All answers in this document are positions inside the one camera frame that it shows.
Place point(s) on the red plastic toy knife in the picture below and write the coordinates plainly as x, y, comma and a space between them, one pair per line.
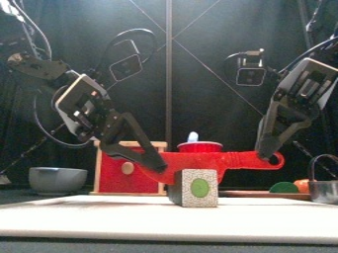
205, 161

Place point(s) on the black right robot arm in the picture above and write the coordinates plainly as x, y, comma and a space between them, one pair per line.
324, 19

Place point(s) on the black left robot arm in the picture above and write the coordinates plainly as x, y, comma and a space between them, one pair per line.
37, 67

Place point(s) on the dark green toy sushi roll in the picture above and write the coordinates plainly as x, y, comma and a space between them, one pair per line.
200, 187

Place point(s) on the wooden box with red front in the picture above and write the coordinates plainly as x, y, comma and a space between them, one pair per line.
113, 181

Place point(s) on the purple bowl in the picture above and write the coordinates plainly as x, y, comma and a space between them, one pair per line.
200, 147

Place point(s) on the blue plastic utensil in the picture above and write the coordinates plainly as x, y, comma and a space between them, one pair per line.
192, 136

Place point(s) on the green toy food piece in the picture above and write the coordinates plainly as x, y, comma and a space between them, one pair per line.
283, 187

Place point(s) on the white plastic cutting board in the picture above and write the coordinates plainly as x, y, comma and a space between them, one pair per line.
132, 217

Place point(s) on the orange toy food piece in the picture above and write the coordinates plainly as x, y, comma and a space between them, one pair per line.
303, 186

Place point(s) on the pink plastic tray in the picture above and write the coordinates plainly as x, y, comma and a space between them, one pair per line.
255, 194

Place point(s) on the grey blue bowl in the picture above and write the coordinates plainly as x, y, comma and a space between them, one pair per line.
56, 181

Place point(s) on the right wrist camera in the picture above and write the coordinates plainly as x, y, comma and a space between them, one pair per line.
250, 75

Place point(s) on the grey vertical frame pole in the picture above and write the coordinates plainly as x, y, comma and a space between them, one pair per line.
168, 66

